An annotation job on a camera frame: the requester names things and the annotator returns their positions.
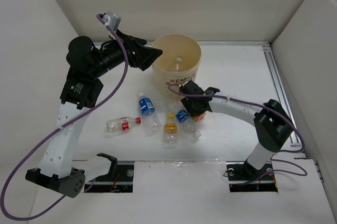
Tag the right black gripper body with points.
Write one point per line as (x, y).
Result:
(191, 108)

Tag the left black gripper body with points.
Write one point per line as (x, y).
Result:
(116, 54)

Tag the orange juice bottle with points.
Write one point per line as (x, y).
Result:
(200, 117)

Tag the small blue label bottle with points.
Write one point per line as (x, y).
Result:
(185, 121)

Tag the clear plastic bottle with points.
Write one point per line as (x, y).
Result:
(177, 65)

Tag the beige capybara paper bin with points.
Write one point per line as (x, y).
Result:
(173, 46)

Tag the yellow cap orange label bottle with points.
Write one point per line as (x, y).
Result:
(170, 133)

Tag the large blue label bottle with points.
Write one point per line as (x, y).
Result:
(149, 114)

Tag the red label cola bottle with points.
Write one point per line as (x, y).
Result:
(122, 124)

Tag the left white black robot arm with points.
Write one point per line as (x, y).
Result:
(79, 95)

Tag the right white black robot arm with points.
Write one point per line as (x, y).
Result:
(272, 125)

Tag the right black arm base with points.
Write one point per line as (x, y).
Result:
(241, 180)

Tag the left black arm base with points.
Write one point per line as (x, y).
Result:
(121, 182)

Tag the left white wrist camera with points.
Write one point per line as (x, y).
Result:
(112, 20)

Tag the aluminium rail frame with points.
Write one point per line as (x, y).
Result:
(244, 70)

